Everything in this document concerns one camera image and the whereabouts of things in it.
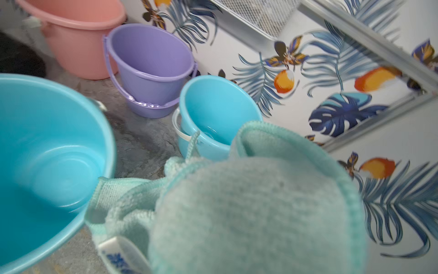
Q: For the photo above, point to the teal bucket with white handle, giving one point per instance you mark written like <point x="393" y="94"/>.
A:
<point x="216" y="108"/>

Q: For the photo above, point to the mint green microfiber cloth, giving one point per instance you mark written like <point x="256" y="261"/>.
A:
<point x="278" y="204"/>

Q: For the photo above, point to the purple plastic bucket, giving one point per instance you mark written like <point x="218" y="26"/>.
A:
<point x="149" y="67"/>

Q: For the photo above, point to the pink plastic bucket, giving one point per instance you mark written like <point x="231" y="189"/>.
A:
<point x="74" y="31"/>

